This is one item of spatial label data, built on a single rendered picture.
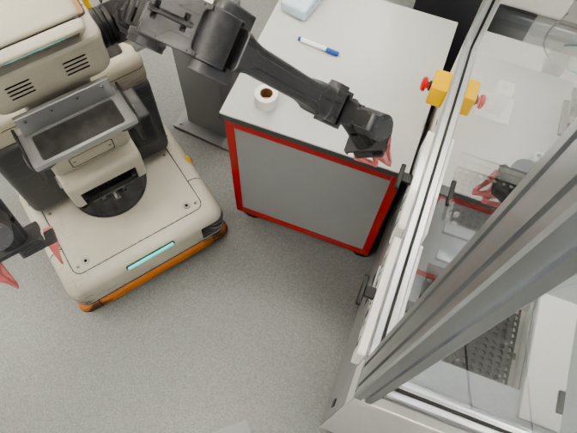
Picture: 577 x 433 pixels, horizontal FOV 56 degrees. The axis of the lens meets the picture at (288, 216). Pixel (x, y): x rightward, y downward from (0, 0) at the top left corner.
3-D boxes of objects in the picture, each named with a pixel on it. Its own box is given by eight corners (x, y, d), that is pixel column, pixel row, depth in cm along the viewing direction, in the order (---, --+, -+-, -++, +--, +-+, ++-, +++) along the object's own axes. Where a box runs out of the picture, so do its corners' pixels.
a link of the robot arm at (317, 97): (205, -10, 76) (177, 63, 78) (235, 0, 73) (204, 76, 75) (334, 78, 113) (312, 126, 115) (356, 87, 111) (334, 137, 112)
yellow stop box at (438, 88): (422, 102, 152) (428, 86, 146) (428, 83, 155) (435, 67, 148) (440, 108, 151) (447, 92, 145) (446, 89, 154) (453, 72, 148)
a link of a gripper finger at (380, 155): (395, 176, 124) (379, 151, 117) (367, 177, 128) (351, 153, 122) (403, 152, 127) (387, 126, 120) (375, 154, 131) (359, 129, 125)
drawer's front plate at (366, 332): (349, 362, 123) (356, 353, 113) (385, 252, 135) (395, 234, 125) (357, 365, 123) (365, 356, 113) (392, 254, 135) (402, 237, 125)
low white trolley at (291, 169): (234, 220, 227) (218, 112, 158) (287, 107, 252) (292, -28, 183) (365, 267, 220) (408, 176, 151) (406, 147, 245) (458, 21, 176)
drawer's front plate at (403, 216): (388, 243, 136) (397, 226, 126) (418, 152, 148) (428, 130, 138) (395, 246, 136) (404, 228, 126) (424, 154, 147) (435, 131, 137)
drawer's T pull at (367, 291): (354, 304, 121) (355, 302, 119) (364, 275, 124) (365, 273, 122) (369, 310, 120) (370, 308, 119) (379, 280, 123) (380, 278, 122)
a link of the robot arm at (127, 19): (130, -4, 111) (120, 21, 112) (141, -4, 103) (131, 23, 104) (170, 16, 116) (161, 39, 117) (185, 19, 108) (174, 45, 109)
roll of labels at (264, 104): (274, 89, 162) (275, 81, 159) (281, 108, 160) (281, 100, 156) (252, 94, 161) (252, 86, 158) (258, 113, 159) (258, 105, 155)
